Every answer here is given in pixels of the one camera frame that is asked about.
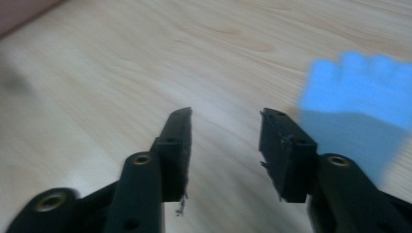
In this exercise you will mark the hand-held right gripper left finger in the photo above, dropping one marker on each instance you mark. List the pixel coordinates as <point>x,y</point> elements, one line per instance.
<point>171,155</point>

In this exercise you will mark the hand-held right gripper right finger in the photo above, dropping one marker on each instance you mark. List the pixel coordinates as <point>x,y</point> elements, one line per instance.
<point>288,161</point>

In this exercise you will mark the plain blue glove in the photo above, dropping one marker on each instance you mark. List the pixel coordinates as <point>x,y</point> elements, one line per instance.
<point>356,93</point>

